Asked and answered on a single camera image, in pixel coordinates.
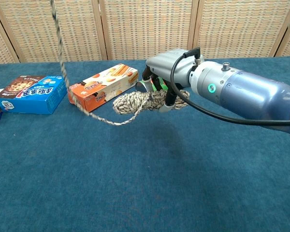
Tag green Pringles can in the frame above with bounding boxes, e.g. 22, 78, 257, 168
135, 78, 169, 94

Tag woven bamboo folding screen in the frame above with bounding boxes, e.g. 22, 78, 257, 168
0, 0, 290, 65

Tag speckled beige rope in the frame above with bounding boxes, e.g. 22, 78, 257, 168
49, 0, 190, 126

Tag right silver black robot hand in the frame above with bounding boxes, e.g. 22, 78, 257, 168
135, 48, 205, 114

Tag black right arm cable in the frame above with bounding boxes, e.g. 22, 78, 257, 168
170, 47, 290, 126

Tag blue and brown cookie box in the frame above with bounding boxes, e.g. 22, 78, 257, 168
0, 75, 68, 115

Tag blue carpet table cover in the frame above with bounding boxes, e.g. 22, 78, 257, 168
0, 56, 290, 232

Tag orange biscuit stick box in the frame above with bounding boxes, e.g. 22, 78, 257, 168
67, 63, 139, 113

